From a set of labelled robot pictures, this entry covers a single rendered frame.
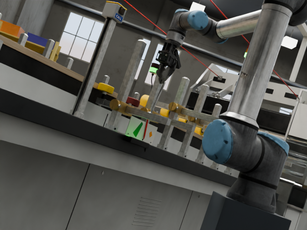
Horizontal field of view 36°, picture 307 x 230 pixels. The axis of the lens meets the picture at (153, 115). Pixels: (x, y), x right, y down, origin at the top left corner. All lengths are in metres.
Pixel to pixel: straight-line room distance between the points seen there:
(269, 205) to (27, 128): 0.96
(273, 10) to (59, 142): 1.00
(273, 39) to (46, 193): 1.29
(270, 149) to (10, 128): 0.97
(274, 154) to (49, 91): 1.04
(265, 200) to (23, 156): 1.07
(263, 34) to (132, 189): 1.49
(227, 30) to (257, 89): 0.58
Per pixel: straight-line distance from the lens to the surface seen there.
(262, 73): 1.76
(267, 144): 1.81
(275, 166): 1.83
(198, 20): 2.29
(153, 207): 3.22
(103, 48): 2.09
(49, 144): 2.01
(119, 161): 2.40
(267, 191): 1.82
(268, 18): 1.82
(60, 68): 2.22
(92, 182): 2.62
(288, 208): 4.76
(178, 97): 2.69
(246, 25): 2.18
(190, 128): 2.38
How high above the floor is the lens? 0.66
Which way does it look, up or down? 4 degrees up
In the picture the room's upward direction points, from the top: 19 degrees clockwise
